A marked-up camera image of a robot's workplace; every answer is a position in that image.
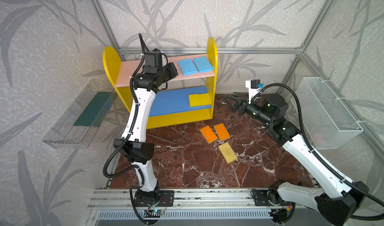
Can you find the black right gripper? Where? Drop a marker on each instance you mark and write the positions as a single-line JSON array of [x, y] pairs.
[[240, 105]]

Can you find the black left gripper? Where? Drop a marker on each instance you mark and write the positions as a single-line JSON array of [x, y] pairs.
[[171, 71]]

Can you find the orange sponge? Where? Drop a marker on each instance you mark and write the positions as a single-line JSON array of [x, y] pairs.
[[222, 132], [208, 134]]

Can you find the blue sponge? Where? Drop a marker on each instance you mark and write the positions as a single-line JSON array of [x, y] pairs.
[[187, 67], [203, 64]]

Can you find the pale yellow sponge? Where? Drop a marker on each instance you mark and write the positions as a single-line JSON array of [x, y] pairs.
[[228, 153]]

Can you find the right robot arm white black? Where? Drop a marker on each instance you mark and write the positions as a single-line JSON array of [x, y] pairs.
[[335, 200]]

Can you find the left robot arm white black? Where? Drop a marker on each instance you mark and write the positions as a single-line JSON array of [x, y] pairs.
[[136, 149]]

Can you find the yellow shelf with coloured boards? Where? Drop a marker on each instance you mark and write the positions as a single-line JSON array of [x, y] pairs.
[[171, 105]]

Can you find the green circuit board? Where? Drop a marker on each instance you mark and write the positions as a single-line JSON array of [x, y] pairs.
[[156, 213]]

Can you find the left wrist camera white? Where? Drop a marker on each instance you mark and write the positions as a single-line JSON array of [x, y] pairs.
[[153, 61]]

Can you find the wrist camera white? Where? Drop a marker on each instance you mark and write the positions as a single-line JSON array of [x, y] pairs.
[[153, 61], [254, 88]]

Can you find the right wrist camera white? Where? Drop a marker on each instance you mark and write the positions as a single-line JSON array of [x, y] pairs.
[[254, 88]]

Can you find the clear acrylic wall bin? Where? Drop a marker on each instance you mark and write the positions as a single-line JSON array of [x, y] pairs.
[[79, 124]]

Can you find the white wire mesh basket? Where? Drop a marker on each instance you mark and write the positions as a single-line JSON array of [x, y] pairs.
[[329, 124]]

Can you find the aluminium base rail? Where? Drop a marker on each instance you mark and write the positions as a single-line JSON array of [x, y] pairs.
[[182, 199]]

